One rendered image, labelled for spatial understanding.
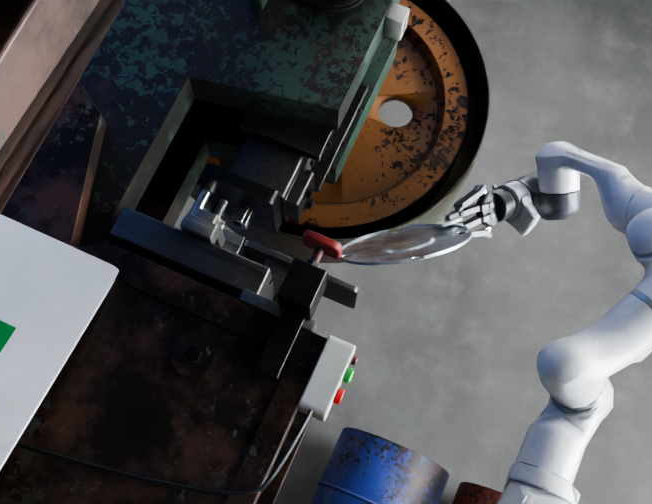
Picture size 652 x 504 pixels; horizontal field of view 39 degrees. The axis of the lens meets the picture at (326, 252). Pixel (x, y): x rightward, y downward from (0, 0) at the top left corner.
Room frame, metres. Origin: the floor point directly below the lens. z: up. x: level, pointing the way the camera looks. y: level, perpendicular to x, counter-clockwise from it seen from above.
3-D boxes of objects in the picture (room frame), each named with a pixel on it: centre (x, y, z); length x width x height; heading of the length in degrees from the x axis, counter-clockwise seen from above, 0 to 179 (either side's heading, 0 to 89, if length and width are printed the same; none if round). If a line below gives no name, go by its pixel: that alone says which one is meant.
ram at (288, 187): (1.85, 0.16, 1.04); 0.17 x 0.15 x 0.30; 83
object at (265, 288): (1.86, 0.20, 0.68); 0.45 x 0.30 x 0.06; 173
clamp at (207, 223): (1.69, 0.22, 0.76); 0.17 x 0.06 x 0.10; 173
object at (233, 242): (1.86, 0.20, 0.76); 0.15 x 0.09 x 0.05; 173
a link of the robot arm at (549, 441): (1.75, -0.57, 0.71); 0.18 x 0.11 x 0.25; 141
